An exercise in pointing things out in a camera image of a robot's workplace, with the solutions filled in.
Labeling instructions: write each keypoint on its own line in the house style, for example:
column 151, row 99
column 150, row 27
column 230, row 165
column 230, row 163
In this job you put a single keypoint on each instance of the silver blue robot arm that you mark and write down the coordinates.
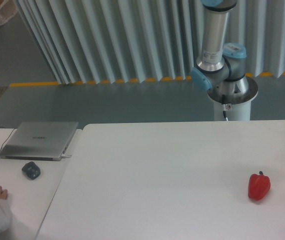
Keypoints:
column 216, row 63

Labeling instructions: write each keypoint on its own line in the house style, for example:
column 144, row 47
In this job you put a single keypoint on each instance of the corrugated white partition screen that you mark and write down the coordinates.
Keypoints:
column 136, row 40

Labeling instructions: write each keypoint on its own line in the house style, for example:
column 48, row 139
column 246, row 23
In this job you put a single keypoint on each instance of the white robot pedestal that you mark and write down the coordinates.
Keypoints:
column 232, row 99

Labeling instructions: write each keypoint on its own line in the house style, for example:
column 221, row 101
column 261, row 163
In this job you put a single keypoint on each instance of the silver closed laptop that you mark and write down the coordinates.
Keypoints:
column 35, row 140

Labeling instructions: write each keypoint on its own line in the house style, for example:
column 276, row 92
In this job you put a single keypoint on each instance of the red bell pepper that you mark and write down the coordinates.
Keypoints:
column 258, row 186

